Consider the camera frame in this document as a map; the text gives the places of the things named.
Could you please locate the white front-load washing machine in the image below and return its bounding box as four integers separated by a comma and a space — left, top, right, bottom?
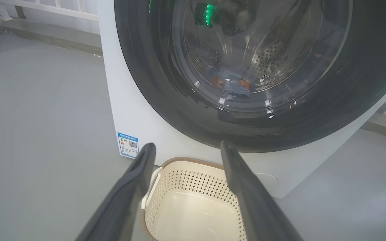
98, 0, 386, 199

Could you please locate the blue bear-print garment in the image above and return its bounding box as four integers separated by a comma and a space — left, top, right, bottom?
210, 65, 252, 101

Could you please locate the blue energy label sticker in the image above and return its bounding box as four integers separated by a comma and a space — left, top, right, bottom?
117, 132, 139, 159

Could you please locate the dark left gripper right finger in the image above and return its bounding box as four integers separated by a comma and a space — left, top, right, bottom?
220, 141, 304, 241

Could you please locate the glass washing machine door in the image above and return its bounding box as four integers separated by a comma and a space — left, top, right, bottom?
114, 0, 386, 153

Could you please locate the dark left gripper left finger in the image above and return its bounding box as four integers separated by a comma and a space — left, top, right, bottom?
76, 143, 156, 241

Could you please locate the round filter cover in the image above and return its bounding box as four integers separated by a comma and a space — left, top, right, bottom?
255, 173, 279, 188

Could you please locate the cream perforated laundry basket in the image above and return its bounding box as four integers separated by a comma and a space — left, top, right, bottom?
140, 157, 247, 241

